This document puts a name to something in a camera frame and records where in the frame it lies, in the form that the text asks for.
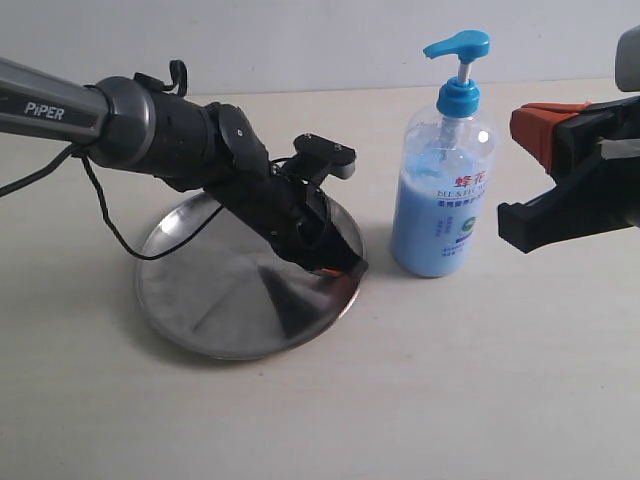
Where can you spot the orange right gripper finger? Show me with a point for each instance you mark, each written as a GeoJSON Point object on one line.
{"type": "Point", "coordinates": [532, 127]}

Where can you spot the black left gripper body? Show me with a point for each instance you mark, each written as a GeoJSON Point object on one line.
{"type": "Point", "coordinates": [312, 240]}

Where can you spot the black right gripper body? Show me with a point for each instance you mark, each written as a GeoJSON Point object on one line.
{"type": "Point", "coordinates": [596, 175]}

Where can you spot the blue pump lotion bottle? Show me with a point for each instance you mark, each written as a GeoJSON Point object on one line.
{"type": "Point", "coordinates": [447, 158]}

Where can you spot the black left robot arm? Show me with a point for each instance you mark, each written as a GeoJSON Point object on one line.
{"type": "Point", "coordinates": [143, 125]}

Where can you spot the round steel plate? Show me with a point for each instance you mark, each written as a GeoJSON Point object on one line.
{"type": "Point", "coordinates": [217, 289]}

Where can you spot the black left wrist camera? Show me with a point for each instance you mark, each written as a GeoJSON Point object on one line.
{"type": "Point", "coordinates": [317, 158]}

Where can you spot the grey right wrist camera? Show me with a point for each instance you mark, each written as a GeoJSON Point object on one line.
{"type": "Point", "coordinates": [627, 65]}

